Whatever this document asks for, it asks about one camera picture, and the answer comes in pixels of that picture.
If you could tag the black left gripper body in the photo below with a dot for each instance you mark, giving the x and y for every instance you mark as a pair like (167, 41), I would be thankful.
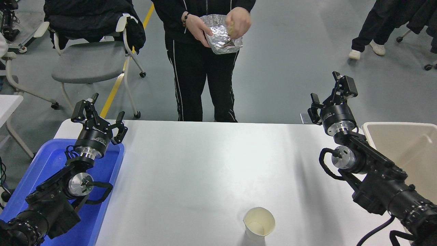
(94, 138)

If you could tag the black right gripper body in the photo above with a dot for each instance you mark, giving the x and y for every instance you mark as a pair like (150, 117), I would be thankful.
(339, 114)

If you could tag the silver foil tray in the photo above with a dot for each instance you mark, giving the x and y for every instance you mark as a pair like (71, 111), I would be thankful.
(220, 39)

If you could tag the white paper cup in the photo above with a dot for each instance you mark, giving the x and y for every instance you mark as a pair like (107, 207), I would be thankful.
(259, 222)

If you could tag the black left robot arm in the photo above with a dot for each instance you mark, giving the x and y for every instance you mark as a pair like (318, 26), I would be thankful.
(51, 205)

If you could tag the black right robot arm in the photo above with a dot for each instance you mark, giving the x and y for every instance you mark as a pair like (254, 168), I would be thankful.
(385, 188)

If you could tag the person's left hand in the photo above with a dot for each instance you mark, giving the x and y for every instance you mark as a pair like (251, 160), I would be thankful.
(240, 20)

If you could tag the person's right hand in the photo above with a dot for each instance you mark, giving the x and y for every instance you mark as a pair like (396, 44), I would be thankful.
(198, 29)

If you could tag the silver floor plate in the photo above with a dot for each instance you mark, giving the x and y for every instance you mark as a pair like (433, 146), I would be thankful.
(304, 119)

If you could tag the blue plastic tray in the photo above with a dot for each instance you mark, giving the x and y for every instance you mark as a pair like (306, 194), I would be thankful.
(102, 177)

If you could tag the grey seat wheeled chair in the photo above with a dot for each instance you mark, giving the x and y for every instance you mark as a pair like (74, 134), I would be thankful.
(88, 61)

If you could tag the person with white shoes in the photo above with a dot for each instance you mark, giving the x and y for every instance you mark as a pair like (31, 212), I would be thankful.
(379, 20)

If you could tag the large pale bin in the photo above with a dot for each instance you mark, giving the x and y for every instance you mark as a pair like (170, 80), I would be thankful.
(406, 147)

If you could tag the wheeled chair with white legs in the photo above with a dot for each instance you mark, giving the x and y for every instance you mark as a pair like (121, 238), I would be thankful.
(404, 35)

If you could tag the white side table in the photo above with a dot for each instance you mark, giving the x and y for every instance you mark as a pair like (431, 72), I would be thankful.
(8, 104)

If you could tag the black jacket on grey chair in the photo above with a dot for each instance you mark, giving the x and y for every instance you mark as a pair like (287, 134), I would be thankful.
(85, 17)

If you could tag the white wheeled stand base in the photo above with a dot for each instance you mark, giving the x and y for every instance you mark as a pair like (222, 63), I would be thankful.
(30, 37)

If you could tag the person holding foil tray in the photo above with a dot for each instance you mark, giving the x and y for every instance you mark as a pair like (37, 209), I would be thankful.
(198, 78)

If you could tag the black jacket on wheeled chair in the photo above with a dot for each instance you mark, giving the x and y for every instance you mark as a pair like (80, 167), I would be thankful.
(425, 17)

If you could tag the black equipment on stand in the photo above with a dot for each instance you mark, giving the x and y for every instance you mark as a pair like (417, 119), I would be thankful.
(8, 20)

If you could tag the white frame chair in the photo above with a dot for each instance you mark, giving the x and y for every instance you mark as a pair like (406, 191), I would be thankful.
(13, 80)

